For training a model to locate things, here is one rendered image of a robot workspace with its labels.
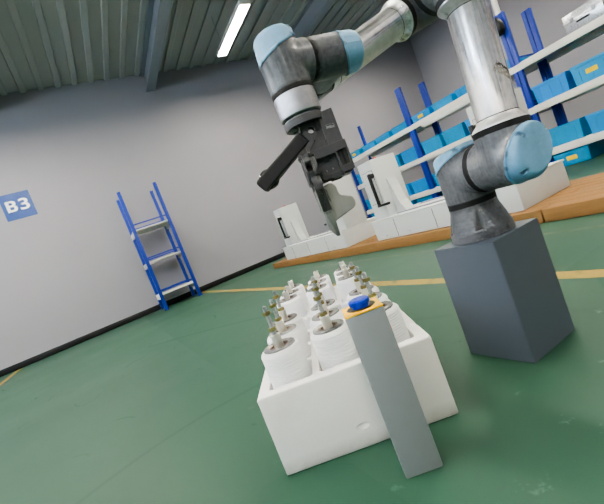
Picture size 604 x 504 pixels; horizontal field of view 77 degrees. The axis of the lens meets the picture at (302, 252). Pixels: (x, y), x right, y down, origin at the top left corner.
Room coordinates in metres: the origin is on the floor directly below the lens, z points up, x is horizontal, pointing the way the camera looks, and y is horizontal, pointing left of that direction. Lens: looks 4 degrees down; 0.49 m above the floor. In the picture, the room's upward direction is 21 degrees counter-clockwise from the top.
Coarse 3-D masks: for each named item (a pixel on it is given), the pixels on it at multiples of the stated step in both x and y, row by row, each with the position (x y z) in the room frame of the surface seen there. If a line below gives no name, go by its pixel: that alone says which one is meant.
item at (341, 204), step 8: (328, 184) 0.66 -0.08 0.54; (328, 192) 0.66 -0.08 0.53; (336, 192) 0.66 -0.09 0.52; (336, 200) 0.66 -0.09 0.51; (344, 200) 0.66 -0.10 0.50; (352, 200) 0.66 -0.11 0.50; (336, 208) 0.66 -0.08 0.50; (344, 208) 0.66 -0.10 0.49; (352, 208) 0.66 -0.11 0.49; (328, 216) 0.66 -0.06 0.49; (336, 216) 0.66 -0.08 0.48; (328, 224) 0.67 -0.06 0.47; (336, 224) 0.66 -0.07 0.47; (336, 232) 0.67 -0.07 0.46
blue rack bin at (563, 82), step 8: (568, 72) 4.24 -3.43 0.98; (552, 80) 4.33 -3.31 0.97; (560, 80) 4.27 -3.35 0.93; (568, 80) 4.23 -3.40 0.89; (536, 88) 4.50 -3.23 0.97; (544, 88) 4.43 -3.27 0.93; (552, 88) 4.36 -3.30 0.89; (560, 88) 4.29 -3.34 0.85; (568, 88) 4.23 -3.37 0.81; (536, 96) 4.53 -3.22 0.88; (544, 96) 4.45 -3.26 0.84; (552, 96) 4.39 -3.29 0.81
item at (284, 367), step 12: (288, 348) 0.82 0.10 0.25; (300, 348) 0.85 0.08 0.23; (264, 360) 0.83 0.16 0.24; (276, 360) 0.81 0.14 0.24; (288, 360) 0.82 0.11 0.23; (300, 360) 0.83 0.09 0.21; (276, 372) 0.82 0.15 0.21; (288, 372) 0.81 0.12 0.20; (300, 372) 0.82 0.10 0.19; (276, 384) 0.83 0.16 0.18
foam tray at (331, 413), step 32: (416, 352) 0.78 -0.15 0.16; (288, 384) 0.81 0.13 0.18; (320, 384) 0.78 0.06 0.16; (352, 384) 0.78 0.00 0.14; (416, 384) 0.78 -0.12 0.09; (288, 416) 0.79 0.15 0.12; (320, 416) 0.78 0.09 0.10; (352, 416) 0.78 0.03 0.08; (448, 416) 0.78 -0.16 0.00; (288, 448) 0.79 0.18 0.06; (320, 448) 0.78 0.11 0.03; (352, 448) 0.78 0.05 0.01
